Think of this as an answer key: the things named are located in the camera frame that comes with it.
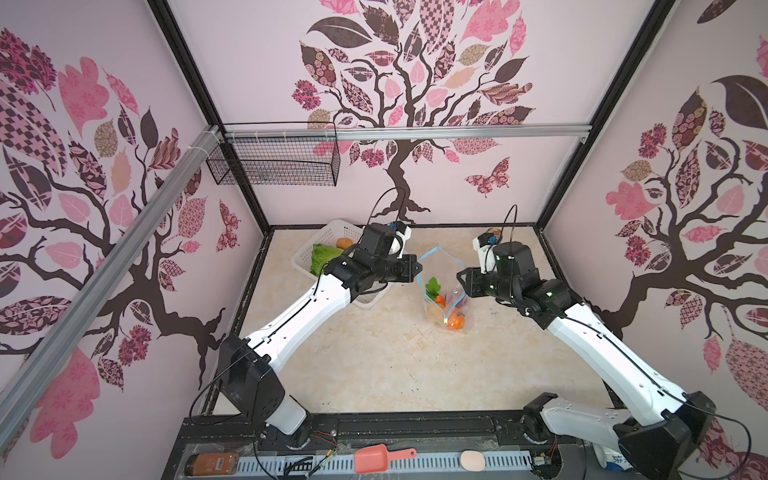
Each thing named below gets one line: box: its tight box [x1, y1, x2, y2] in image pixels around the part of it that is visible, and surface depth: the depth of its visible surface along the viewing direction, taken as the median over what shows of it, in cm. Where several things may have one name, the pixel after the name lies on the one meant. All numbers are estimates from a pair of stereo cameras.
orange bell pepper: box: [447, 312, 466, 331], surface depth 89 cm
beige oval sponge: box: [460, 450, 485, 472], surface depth 71 cm
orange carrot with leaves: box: [425, 277, 447, 308], surface depth 86 cm
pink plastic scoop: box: [354, 444, 417, 474], surface depth 71 cm
